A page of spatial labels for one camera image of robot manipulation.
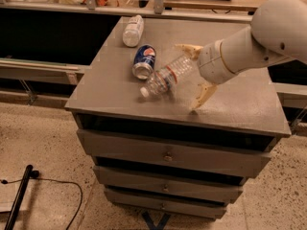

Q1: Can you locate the metal shelf rail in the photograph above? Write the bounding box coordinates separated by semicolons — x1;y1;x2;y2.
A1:
0;0;267;21

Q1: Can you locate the grey drawer cabinet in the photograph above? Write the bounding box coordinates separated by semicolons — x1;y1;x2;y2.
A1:
66;19;291;209

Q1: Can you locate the grey drawer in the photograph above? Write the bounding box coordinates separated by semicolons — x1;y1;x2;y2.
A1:
105;188;226;219
93;166;243;204
77;129;271;178

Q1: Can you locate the white lying plastic bottle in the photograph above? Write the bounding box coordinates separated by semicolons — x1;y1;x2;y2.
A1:
123;15;144;47

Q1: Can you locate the bottom grey drawer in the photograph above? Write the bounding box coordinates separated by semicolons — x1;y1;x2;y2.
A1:
105;188;226;219

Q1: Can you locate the middle grey drawer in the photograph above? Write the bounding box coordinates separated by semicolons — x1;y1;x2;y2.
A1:
93;166;243;204

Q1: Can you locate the black pole on floor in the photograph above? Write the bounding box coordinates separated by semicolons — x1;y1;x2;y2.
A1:
5;165;34;230

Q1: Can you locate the black floor cable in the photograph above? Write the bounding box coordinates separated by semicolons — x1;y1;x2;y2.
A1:
0;176;84;230

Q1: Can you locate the top grey drawer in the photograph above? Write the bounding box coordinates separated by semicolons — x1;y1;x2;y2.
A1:
77;129;271;178

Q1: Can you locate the clear plastic water bottle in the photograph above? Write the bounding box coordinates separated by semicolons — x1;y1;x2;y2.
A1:
140;55;194;98

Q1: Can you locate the blue pepsi soda can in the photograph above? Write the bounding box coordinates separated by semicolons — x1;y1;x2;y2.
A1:
132;44;156;81

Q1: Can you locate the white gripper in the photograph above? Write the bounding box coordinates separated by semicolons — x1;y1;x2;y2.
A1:
175;40;236;109

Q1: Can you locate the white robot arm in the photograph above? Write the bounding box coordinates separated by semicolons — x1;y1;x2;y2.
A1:
177;0;307;109

